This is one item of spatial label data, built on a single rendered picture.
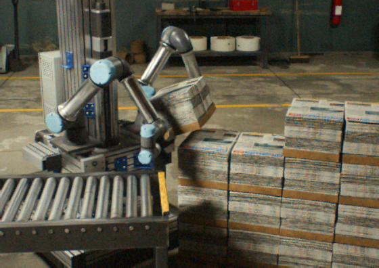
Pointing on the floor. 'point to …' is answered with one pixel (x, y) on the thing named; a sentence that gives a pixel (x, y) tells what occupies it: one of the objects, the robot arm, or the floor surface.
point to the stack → (273, 203)
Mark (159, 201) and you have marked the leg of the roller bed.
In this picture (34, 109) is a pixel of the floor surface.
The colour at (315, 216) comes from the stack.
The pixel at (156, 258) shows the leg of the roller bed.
